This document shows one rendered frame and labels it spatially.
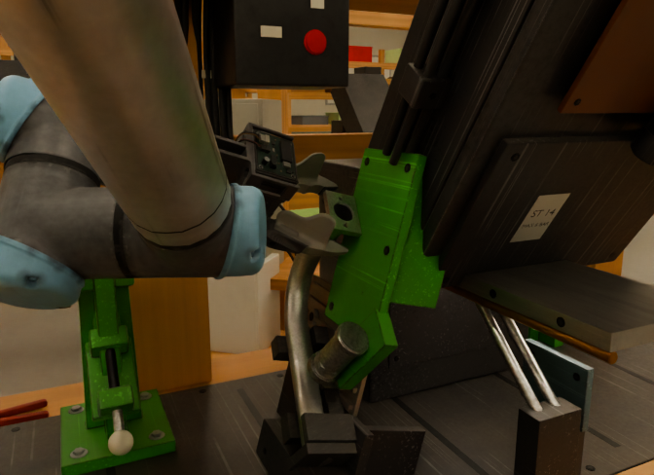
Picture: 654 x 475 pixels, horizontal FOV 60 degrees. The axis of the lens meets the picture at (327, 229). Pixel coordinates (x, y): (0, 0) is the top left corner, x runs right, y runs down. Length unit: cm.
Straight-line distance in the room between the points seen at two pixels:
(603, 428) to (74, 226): 70
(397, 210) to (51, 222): 33
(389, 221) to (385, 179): 5
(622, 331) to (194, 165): 39
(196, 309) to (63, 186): 47
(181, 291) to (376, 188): 40
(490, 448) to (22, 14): 69
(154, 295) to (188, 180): 57
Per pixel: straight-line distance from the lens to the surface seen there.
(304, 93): 801
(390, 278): 59
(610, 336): 55
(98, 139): 31
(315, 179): 67
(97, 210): 47
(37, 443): 86
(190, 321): 93
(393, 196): 61
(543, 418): 65
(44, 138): 52
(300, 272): 71
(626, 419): 92
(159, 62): 28
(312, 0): 84
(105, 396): 73
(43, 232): 48
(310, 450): 63
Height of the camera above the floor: 131
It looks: 12 degrees down
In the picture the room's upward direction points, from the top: straight up
